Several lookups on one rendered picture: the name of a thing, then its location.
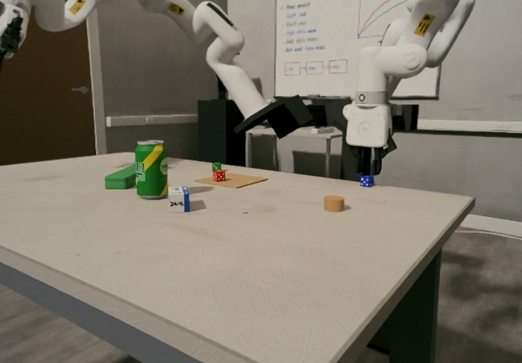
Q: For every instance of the blue die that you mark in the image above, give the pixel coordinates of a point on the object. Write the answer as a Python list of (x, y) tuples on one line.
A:
[(367, 181)]

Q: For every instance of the tan flat mat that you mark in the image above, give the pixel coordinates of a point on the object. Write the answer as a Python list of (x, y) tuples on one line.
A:
[(233, 180)]

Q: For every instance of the green soda can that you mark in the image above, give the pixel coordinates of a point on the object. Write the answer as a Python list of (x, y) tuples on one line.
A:
[(151, 169)]

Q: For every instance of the tan short cylinder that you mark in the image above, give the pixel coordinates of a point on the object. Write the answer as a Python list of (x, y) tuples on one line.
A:
[(334, 203)]

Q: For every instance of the green rectangular box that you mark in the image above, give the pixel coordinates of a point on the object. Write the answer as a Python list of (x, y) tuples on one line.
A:
[(122, 179)]

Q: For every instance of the red die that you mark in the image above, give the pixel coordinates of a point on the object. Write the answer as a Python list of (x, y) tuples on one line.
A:
[(219, 175)]

